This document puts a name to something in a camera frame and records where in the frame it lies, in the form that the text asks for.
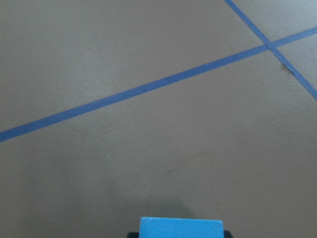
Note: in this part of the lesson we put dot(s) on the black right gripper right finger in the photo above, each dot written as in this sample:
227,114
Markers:
227,234

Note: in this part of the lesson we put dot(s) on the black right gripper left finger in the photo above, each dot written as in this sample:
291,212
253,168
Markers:
133,235

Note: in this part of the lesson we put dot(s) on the blue block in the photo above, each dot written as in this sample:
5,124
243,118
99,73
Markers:
157,227

